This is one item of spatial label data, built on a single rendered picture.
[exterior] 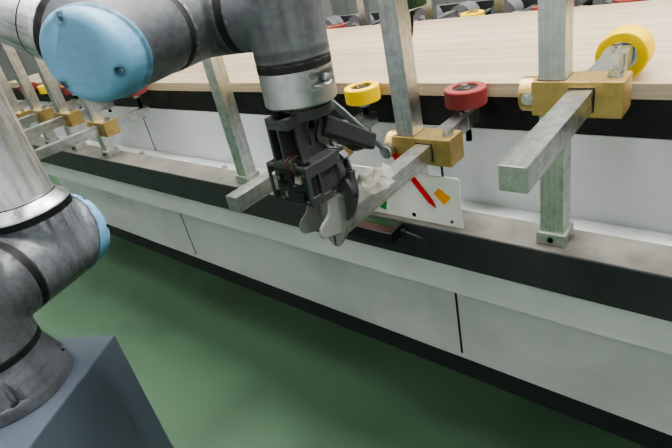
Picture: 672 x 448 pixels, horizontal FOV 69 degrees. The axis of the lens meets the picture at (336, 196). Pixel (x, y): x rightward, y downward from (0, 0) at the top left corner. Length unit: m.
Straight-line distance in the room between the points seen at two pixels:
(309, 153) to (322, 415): 1.08
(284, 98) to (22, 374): 0.67
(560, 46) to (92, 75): 0.56
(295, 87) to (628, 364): 0.98
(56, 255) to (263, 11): 0.64
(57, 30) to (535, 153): 0.47
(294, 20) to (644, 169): 0.69
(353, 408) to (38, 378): 0.87
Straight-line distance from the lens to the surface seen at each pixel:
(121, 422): 1.15
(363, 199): 0.71
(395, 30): 0.84
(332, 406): 1.58
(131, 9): 0.54
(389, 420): 1.52
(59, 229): 1.03
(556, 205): 0.83
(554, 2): 0.73
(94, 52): 0.51
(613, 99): 0.73
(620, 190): 1.04
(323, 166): 0.60
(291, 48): 0.56
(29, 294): 1.00
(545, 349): 1.35
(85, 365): 1.07
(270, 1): 0.56
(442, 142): 0.85
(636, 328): 0.95
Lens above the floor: 1.19
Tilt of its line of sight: 26 degrees down
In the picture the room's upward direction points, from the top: 13 degrees counter-clockwise
